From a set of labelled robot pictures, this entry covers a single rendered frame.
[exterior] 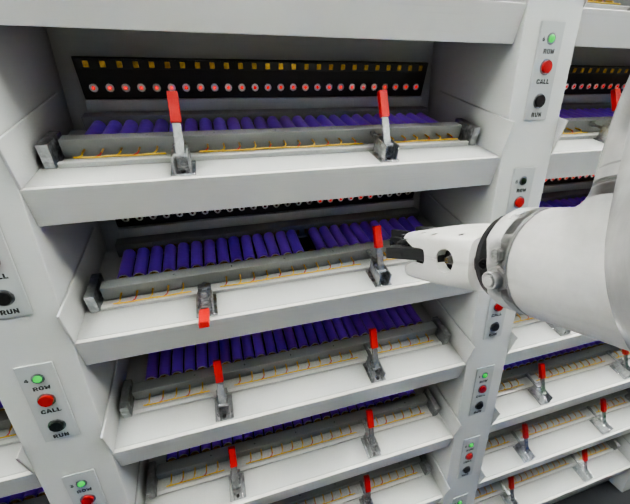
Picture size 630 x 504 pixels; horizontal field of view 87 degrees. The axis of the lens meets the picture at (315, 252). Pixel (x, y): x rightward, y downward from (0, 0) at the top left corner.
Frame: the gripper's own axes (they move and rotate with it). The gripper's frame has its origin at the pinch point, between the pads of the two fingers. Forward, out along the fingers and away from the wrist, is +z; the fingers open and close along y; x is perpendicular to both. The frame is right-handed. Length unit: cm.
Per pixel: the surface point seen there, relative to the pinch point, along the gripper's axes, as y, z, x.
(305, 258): -11.1, 13.8, -2.7
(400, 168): 1.3, 4.6, 9.5
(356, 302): -4.8, 9.4, -9.9
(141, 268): -35.6, 16.9, -1.4
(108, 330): -39.0, 9.6, -7.8
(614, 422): 75, 24, -63
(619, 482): 88, 29, -92
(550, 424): 56, 27, -61
